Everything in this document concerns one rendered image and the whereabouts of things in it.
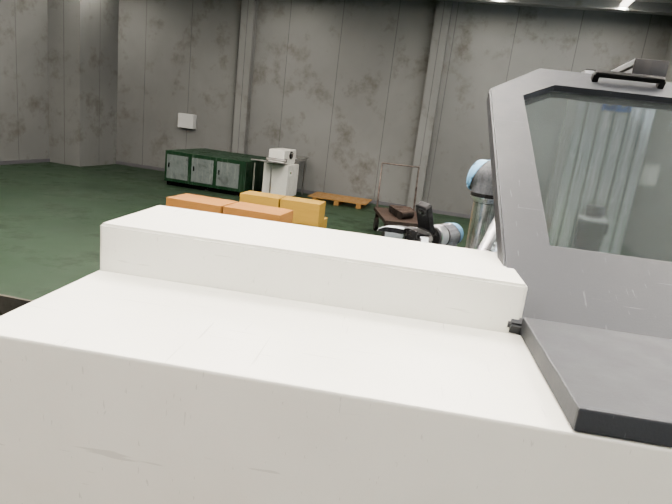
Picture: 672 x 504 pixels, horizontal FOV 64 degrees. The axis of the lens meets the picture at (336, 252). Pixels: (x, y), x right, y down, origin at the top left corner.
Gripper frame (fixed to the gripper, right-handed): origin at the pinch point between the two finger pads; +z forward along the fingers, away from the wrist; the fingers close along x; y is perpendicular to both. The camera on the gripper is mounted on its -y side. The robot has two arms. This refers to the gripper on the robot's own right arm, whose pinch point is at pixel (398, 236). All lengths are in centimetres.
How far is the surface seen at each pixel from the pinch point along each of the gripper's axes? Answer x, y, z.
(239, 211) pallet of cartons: 309, 112, -212
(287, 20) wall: 870, -110, -753
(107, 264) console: 3, -2, 85
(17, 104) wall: 1201, 184, -332
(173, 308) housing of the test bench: -18, -4, 86
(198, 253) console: -10, -8, 77
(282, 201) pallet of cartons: 388, 134, -350
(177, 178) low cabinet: 866, 250, -520
